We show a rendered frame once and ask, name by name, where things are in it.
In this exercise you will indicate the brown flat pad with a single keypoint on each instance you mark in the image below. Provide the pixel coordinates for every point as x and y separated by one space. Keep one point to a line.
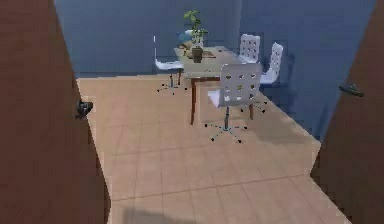
207 53

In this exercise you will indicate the white swivel chair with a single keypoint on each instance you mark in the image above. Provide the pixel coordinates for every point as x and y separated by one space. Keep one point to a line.
250 48
238 85
166 64
274 66

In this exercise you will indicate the beige dining table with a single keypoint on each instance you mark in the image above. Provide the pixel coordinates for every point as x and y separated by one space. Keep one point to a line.
206 66

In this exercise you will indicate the green house plant in pot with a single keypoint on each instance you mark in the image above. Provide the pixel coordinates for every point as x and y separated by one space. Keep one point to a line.
196 36

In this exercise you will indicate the blue round object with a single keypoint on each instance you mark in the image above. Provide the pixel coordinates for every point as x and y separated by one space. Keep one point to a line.
184 37

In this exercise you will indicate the brown wooden room door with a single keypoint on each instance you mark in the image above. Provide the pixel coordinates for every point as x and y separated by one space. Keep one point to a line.
36 126
358 153

